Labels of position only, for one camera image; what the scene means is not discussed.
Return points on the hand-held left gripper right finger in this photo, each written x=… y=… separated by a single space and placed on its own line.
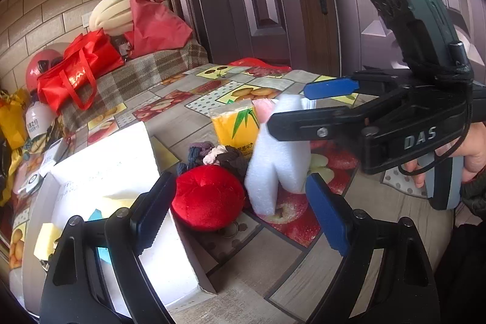
x=326 y=217

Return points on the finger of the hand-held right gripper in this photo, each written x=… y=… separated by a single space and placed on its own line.
x=303 y=124
x=330 y=88

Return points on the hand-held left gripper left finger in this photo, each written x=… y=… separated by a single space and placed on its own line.
x=152 y=214

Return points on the pink pom-pom ball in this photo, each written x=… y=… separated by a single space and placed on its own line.
x=264 y=109

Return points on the white foam block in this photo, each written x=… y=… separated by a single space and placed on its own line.
x=273 y=164

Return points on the red plush ball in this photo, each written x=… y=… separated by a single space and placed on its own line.
x=207 y=197

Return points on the white cardboard box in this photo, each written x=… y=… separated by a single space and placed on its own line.
x=114 y=157

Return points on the yellow tissue pack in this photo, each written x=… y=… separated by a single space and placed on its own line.
x=231 y=130

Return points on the person's right hand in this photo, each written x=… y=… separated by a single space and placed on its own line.
x=476 y=149

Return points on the pale yellow sponge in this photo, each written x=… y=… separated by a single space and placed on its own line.
x=114 y=206

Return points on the navy scrunchie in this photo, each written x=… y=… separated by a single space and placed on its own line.
x=188 y=160

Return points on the dark brown scrunchie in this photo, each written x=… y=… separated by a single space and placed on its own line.
x=233 y=160

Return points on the purple grey scrunchie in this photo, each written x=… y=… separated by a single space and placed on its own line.
x=201 y=146

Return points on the white scrunchie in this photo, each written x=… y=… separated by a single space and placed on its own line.
x=214 y=155

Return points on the fruit printed tablecloth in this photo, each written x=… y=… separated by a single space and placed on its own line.
x=235 y=271

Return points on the small white carton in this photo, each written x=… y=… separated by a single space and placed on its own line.
x=55 y=155

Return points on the dark panelled door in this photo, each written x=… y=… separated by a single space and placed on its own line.
x=246 y=5

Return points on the small white round device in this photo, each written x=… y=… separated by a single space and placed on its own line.
x=30 y=184

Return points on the plaid blanket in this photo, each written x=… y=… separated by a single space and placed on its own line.
x=140 y=77

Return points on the person's dark clothing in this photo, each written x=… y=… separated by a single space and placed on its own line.
x=463 y=271

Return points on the white plastic jar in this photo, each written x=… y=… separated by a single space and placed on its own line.
x=40 y=119

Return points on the shiny red tote bag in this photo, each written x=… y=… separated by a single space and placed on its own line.
x=76 y=73

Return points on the yellow bag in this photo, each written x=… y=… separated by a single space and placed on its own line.
x=13 y=119

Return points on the red cloth bag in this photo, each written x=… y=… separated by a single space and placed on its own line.
x=155 y=28

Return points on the red helmet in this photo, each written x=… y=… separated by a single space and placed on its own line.
x=40 y=67

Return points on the cream foam roll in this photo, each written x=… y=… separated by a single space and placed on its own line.
x=110 y=12

